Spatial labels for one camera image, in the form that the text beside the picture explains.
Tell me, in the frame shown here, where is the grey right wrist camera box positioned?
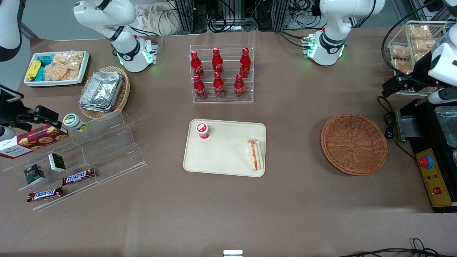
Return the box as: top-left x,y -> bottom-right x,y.
0,126 -> 16,141

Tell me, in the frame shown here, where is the steel pan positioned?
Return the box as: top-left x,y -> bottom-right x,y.
435,106 -> 457,148

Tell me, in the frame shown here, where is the green white drink cup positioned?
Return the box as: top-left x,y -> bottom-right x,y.
63,113 -> 88,132

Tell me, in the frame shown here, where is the white rectangular snack bin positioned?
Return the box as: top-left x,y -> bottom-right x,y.
24,50 -> 90,87

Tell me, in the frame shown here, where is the red cola bottle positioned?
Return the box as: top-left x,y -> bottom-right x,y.
212,47 -> 224,74
190,50 -> 205,80
239,47 -> 251,78
193,74 -> 207,100
234,73 -> 245,99
213,71 -> 226,99

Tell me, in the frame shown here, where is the sandwich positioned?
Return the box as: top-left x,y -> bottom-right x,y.
247,139 -> 264,172

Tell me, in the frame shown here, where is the clear acrylic stepped stand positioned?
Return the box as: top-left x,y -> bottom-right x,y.
70,109 -> 147,184
2,134 -> 99,212

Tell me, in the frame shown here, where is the clear bag of crackers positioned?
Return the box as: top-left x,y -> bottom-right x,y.
57,51 -> 85,72
44,62 -> 77,81

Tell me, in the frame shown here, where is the red tartan cookie box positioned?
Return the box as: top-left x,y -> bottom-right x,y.
0,124 -> 69,160

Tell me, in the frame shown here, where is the yellow snack packet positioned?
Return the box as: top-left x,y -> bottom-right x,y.
27,60 -> 41,81

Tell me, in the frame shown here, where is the thin black cable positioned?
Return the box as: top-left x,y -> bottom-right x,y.
337,238 -> 445,257

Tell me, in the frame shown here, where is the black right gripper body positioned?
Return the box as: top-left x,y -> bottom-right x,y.
0,106 -> 40,132

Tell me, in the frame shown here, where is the Snickers chocolate bar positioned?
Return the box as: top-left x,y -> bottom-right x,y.
62,167 -> 96,186
27,187 -> 64,203

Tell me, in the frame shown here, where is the light wicker basket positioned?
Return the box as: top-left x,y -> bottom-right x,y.
79,66 -> 131,120

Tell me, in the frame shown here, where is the white wire basket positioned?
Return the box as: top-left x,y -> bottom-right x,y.
387,20 -> 448,96

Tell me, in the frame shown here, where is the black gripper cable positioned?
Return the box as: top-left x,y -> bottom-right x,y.
381,0 -> 445,77

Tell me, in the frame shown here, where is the beige cloth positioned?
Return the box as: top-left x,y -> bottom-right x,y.
134,3 -> 181,36

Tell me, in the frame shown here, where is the round brown wicker basket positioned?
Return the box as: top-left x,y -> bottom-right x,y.
320,114 -> 388,176

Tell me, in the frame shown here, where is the black arm base cable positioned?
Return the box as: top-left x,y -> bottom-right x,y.
130,25 -> 165,54
274,30 -> 311,49

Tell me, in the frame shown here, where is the black power cable with plug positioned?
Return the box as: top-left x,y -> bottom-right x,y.
377,96 -> 416,161

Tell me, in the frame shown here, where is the black control box machine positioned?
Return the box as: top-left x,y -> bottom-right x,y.
396,96 -> 457,213

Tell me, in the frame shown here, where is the bagged fried snack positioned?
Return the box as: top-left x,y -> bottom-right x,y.
408,25 -> 432,40
412,37 -> 434,54
392,58 -> 415,75
392,45 -> 411,59

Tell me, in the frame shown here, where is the small black snack box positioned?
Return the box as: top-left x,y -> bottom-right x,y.
48,153 -> 66,172
24,164 -> 45,185

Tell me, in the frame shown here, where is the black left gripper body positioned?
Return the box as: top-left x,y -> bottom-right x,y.
405,54 -> 434,91

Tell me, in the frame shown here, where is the metal equipment rack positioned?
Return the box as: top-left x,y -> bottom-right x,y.
173,0 -> 290,33

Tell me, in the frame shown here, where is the small red white drink cup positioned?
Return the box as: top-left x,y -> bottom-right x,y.
196,122 -> 210,140

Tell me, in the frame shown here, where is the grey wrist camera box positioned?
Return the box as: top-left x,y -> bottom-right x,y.
0,126 -> 16,141
428,87 -> 457,105

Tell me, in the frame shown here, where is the clear acrylic bottle rack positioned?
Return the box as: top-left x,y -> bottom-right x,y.
189,44 -> 255,104

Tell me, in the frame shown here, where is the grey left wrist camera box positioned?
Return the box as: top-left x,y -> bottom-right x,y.
428,87 -> 457,105

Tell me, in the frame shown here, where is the aluminium foil container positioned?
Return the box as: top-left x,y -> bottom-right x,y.
79,100 -> 115,113
81,71 -> 124,107

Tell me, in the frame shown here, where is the cream plastic tray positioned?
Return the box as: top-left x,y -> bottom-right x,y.
183,119 -> 267,178

